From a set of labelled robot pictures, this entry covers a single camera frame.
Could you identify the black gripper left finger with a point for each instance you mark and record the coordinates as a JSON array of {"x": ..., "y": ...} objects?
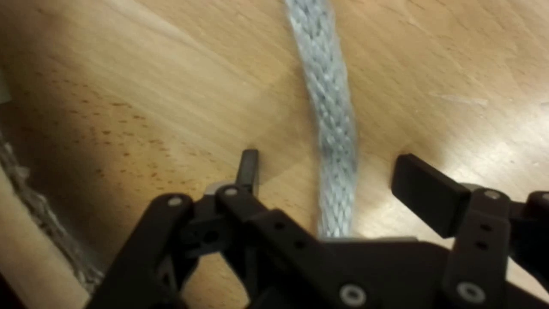
[{"x": 247, "y": 172}]

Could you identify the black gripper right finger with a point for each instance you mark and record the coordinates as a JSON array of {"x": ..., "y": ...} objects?
[{"x": 430, "y": 195}]

